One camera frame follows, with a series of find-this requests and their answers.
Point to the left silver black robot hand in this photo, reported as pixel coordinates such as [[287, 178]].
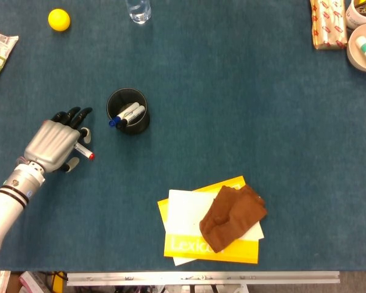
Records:
[[50, 143]]

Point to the red capped whiteboard marker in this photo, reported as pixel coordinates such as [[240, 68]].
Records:
[[85, 151]]

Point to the blue capped marker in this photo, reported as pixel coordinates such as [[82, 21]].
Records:
[[125, 113]]

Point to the black pen cup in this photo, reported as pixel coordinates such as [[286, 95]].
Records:
[[137, 129]]

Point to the yellow ball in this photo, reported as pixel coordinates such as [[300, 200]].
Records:
[[59, 19]]

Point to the white paper sheet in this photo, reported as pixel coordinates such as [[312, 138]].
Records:
[[186, 213]]

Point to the clear plastic water bottle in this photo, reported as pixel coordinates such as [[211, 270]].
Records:
[[138, 12]]

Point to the blue felt table mat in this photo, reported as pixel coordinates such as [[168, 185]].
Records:
[[231, 122]]

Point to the brown folded cloth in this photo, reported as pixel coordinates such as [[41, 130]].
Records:
[[231, 218]]

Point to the yellow Lexicon book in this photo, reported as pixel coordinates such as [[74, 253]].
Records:
[[244, 251]]

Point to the beige red patterned snack pack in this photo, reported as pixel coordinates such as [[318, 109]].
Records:
[[328, 24]]

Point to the beige bowl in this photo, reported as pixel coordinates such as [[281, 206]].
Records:
[[358, 59]]

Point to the white paper cup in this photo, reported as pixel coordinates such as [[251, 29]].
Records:
[[355, 19]]

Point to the aluminium profile rail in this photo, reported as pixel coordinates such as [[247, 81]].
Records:
[[201, 278]]

